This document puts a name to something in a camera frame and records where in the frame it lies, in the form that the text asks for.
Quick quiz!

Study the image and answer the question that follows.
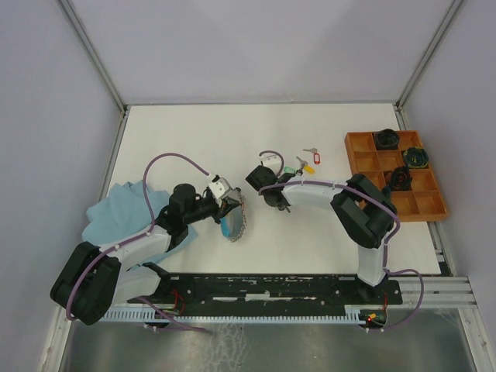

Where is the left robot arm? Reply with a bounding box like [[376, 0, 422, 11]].
[[50, 178, 246, 326]]

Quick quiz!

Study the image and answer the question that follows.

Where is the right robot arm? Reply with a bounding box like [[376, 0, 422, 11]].
[[246, 165, 401, 303]]

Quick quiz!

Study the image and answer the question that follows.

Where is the yellow key tag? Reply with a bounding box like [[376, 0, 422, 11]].
[[304, 165, 315, 174]]

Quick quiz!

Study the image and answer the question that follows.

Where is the silver key on yellow tag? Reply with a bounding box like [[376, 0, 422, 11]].
[[296, 157, 308, 168]]

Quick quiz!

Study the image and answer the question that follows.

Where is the light blue cloth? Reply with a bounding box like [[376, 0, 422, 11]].
[[81, 180, 198, 270]]

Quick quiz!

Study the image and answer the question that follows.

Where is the black orange scrunchie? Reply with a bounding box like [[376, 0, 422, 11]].
[[386, 166, 412, 191]]

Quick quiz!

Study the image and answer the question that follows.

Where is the black scrunchie top compartment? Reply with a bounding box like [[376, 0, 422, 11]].
[[373, 129, 400, 150]]

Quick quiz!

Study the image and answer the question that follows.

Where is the green yellow scrunchie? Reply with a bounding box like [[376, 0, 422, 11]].
[[402, 146, 429, 169]]

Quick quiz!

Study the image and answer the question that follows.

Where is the wooden compartment tray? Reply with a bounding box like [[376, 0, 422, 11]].
[[345, 129, 449, 222]]

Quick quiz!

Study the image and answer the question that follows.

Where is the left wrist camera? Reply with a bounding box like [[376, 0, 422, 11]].
[[208, 175, 233, 205]]

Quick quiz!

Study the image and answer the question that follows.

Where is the light blue handle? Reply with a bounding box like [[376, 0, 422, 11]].
[[220, 218, 230, 238]]

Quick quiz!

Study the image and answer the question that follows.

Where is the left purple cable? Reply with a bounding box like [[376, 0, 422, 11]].
[[66, 153, 214, 322]]

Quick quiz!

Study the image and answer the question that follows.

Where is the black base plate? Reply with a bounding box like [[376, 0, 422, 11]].
[[151, 273, 403, 305]]

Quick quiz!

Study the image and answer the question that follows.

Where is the light blue cable duct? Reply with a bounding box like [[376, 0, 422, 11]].
[[73, 307, 369, 322]]

